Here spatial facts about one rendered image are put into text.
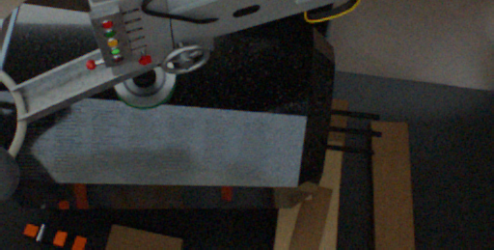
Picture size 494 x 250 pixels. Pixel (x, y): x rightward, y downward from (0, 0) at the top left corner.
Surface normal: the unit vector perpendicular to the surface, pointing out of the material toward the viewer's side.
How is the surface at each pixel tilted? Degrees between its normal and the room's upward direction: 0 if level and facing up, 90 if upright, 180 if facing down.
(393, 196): 0
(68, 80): 16
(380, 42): 0
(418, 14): 0
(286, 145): 45
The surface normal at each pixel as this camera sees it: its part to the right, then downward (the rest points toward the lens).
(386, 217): -0.05, -0.43
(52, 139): -0.11, 0.33
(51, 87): -0.30, -0.33
